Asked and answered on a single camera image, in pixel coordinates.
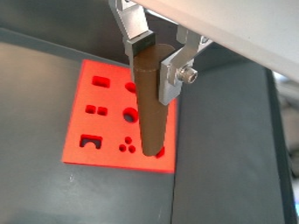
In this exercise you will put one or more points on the brown oval rod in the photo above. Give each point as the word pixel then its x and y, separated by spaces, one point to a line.
pixel 152 111

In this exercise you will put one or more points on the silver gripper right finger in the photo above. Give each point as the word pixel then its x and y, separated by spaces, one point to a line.
pixel 176 69

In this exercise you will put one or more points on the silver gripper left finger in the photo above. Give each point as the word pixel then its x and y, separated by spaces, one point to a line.
pixel 138 37

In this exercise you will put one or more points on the red foam shape-sorter block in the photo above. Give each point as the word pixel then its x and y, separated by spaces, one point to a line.
pixel 103 135

